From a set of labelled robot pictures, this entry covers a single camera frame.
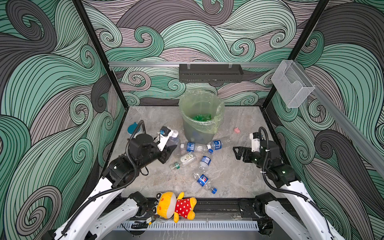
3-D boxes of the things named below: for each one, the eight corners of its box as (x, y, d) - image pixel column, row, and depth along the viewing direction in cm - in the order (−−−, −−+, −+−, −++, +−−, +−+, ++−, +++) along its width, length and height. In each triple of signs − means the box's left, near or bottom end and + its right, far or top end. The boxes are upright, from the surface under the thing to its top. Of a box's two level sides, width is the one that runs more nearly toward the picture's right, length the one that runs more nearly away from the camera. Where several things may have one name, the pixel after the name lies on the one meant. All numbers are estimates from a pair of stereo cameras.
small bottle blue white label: (199, 165, 89) (199, 162, 86) (203, 157, 92) (203, 154, 89) (207, 169, 87) (208, 166, 84) (211, 161, 90) (212, 158, 87)
